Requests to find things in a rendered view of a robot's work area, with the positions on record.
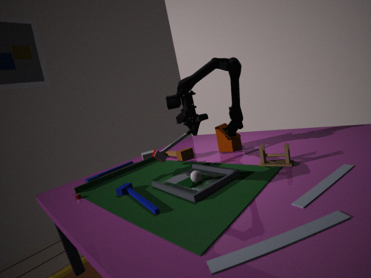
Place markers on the grey flat bar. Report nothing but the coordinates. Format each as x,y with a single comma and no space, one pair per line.
309,196
260,249

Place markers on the grey ball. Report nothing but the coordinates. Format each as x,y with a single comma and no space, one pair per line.
196,176

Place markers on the dark green flat mat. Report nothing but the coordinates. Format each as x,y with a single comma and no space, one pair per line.
191,225

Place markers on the blue long thin bar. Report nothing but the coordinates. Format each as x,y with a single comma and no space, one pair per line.
107,172

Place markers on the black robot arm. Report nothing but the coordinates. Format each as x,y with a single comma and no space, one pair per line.
233,66

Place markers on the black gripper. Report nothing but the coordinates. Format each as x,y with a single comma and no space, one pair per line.
194,121

